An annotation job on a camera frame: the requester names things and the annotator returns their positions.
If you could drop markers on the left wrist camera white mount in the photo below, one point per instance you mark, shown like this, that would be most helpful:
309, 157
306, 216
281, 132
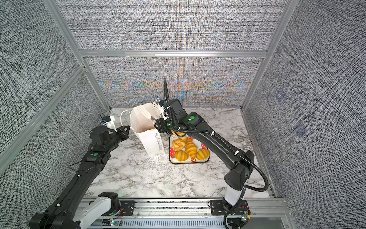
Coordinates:
108, 121

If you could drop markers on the white paper gift bag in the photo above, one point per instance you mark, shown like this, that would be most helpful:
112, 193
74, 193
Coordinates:
145, 131

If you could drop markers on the white strawberry tray black rim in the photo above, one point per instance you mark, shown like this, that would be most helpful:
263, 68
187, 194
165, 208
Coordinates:
171, 151

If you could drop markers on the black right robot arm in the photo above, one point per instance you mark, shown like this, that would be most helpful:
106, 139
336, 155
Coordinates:
240, 163

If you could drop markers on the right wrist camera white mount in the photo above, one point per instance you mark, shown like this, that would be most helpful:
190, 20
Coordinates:
163, 109

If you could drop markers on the small striped bread roll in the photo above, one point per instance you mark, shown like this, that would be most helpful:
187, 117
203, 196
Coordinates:
181, 136

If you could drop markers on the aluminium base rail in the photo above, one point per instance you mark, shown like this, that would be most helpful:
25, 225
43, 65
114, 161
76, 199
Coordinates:
194, 213

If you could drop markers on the round flaky pastry bread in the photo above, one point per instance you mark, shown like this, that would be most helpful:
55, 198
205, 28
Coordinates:
178, 144

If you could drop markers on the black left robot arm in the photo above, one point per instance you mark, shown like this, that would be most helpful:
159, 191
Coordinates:
60, 214

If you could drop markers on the yellow striped bun front right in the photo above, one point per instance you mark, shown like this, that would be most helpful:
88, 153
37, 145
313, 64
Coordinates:
202, 154

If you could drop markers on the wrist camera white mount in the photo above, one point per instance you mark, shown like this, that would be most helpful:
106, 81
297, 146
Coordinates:
108, 121
163, 109

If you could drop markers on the aluminium cage frame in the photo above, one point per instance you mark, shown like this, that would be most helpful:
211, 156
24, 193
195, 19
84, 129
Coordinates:
36, 59

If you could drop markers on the long striped croissant bread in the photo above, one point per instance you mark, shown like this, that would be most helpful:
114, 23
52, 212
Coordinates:
191, 149

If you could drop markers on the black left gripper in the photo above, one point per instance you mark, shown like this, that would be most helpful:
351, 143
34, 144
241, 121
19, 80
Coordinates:
120, 131

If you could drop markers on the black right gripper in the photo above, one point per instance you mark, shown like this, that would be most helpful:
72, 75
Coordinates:
161, 126

